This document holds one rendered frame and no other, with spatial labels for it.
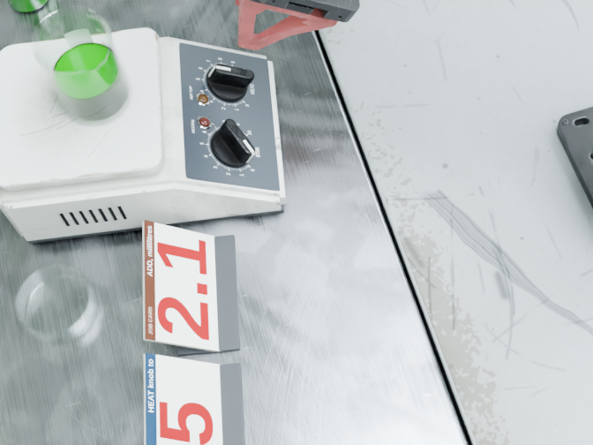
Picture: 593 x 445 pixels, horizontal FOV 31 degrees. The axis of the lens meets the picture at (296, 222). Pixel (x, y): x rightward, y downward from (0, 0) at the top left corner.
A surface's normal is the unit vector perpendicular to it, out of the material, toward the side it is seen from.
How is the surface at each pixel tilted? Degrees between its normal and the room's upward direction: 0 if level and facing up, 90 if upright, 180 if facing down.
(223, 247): 0
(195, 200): 90
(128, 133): 0
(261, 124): 30
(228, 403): 0
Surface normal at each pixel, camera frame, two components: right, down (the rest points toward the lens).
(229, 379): -0.09, -0.44
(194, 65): 0.42, -0.44
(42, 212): 0.09, 0.89
